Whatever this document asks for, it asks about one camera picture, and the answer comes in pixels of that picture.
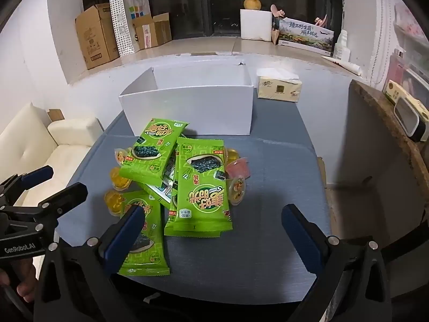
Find pale yellow jelly cup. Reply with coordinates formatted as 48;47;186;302
224;147;242;163

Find white cardboard box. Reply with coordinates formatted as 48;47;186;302
118;54;254;136

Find large brown cardboard box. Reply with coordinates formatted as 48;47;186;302
75;3;119;70

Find white rolled paper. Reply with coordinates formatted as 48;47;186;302
322;55;363;76

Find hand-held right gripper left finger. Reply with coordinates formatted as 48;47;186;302
34;204;148;322

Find yellow tissue pack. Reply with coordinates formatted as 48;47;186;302
256;68;302;103

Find white and black device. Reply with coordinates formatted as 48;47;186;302
393;96;429;143

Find orange jelly cup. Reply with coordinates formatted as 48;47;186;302
114;148;135;166

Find person's left hand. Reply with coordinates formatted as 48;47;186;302
0;258;38;305

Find pink jelly cup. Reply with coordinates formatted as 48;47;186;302
225;157;252;179

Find green seaweed snack packet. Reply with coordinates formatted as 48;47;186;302
172;137;233;237
163;193;178;237
120;118;188;188
118;191;170;276

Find pink plastic storage drawers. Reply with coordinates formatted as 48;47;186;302
385;3;429;98

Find white sofa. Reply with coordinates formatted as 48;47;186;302
0;102;103;205

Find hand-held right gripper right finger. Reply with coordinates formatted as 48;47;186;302
281;204;393;322

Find long printed carton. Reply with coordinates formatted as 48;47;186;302
273;17;335;56

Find grey-blue table cloth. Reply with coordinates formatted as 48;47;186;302
55;107;332;302

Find dark window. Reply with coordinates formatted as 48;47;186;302
80;0;342;39

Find clear dark snack packet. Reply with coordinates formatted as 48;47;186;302
144;154;178;208

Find cream small box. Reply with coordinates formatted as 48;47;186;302
383;80;408;104

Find white perforated panel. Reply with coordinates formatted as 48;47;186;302
109;0;150;56

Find small open cardboard box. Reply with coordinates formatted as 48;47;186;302
132;13;172;51

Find white plastic bottle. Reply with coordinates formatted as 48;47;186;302
333;30;351;61

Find brown round side table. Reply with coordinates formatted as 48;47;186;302
343;80;429;229

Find white foam box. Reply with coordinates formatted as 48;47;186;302
240;9;273;42

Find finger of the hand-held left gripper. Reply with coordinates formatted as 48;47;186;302
0;182;88;246
0;165;54;208

